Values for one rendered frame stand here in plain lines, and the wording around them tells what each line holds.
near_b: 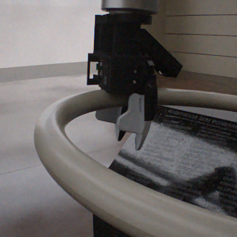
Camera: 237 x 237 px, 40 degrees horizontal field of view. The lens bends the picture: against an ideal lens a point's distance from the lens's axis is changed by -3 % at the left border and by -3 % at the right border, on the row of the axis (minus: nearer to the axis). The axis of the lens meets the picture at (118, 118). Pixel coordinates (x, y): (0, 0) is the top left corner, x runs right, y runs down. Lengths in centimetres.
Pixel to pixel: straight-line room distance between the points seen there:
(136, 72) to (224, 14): 799
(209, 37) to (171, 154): 786
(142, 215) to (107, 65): 33
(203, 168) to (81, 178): 66
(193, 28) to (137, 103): 856
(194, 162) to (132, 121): 39
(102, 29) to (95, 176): 33
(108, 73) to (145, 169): 49
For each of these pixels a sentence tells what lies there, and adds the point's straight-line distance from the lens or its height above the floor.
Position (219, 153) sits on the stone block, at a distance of 86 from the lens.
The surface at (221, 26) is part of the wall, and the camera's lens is 850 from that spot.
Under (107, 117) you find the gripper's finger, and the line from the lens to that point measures 56.
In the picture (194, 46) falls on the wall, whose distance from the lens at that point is 902.
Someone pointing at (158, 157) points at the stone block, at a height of 71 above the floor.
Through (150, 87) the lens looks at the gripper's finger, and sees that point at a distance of 50.
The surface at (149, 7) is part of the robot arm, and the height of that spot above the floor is 108.
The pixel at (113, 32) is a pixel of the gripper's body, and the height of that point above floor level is 105.
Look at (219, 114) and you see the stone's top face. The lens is 96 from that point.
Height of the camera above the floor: 105
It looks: 15 degrees down
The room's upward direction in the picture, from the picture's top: straight up
